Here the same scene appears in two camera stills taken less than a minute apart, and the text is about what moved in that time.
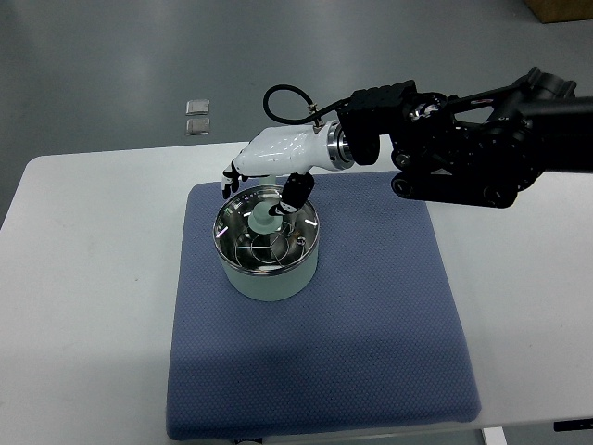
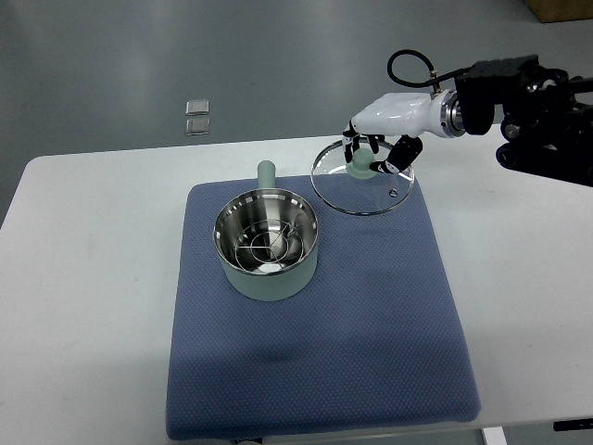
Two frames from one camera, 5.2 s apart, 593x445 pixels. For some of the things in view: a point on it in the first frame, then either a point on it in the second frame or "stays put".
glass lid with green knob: x=252 y=241 -> x=355 y=186
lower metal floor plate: x=197 y=126 stays put
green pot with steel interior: x=263 y=257 stays put
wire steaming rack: x=269 y=250 stays put
